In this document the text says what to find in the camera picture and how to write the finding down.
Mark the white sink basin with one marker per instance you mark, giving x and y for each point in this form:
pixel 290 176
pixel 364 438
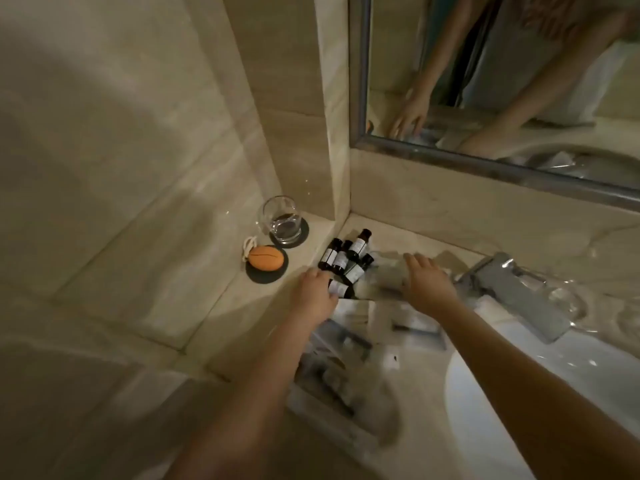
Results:
pixel 590 374

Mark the person's right forearm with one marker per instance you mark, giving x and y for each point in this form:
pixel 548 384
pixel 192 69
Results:
pixel 525 394

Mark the clear drinking glass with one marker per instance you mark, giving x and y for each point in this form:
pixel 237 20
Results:
pixel 285 222

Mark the metal framed wall mirror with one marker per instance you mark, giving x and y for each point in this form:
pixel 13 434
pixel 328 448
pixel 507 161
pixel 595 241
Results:
pixel 500 69

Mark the chrome faucet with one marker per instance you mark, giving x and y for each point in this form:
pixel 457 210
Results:
pixel 520 294

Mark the person's left forearm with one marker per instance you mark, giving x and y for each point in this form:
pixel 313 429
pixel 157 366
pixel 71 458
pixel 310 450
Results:
pixel 250 404

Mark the person's left hand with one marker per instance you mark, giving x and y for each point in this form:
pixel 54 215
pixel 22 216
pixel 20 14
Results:
pixel 312 294

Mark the person's right hand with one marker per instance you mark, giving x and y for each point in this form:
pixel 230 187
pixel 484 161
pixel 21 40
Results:
pixel 427 284

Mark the round black soap dish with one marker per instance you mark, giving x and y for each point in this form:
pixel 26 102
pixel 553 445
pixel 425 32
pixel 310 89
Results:
pixel 265 277

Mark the pile of white amenity packets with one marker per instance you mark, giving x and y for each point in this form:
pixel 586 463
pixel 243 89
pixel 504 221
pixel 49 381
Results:
pixel 350 344

